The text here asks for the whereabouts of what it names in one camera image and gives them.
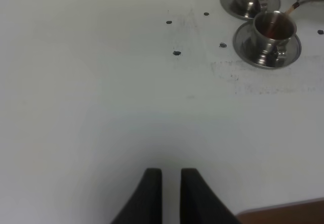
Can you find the near stainless steel saucer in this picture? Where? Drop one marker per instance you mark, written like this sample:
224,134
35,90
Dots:
243,47

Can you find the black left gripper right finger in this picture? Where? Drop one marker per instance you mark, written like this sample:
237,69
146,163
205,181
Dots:
198,203

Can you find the far stainless steel saucer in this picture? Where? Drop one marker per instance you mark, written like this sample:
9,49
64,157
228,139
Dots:
231,7

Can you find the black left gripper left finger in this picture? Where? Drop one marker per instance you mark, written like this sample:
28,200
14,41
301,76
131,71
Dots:
146,203

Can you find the stainless steel saucer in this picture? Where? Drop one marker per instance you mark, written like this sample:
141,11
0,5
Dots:
243,47
231,7

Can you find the near stainless steel teacup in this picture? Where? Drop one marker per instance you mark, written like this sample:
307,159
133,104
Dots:
271,33

